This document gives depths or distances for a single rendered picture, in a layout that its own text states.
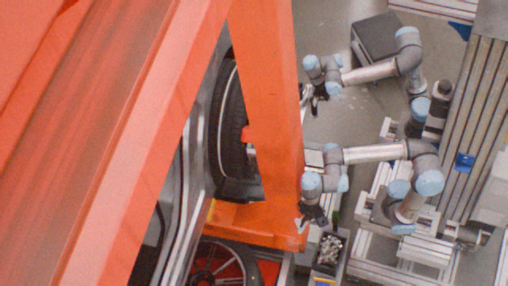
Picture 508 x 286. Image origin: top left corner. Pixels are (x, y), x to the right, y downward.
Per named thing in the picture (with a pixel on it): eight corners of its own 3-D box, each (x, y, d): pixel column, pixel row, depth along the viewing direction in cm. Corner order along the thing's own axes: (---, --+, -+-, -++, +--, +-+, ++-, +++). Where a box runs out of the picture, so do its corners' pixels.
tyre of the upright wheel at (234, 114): (198, 195, 323) (234, 141, 380) (239, 202, 318) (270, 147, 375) (196, 83, 292) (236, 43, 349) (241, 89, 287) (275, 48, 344)
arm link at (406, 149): (435, 128, 246) (320, 140, 250) (440, 150, 240) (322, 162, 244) (432, 142, 255) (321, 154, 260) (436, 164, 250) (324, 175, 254)
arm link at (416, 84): (409, 112, 317) (396, 48, 273) (406, 90, 325) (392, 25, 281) (431, 108, 314) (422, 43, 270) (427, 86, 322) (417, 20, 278)
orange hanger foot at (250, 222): (196, 206, 344) (183, 177, 315) (282, 222, 333) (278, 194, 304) (187, 231, 336) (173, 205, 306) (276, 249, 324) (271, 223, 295)
